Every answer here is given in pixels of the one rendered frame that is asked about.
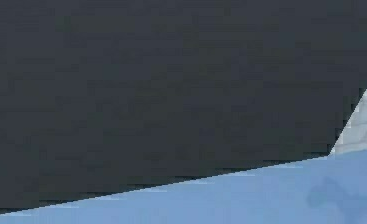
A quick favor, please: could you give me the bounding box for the dark grey flat panel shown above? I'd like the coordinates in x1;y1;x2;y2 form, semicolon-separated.
0;0;367;217

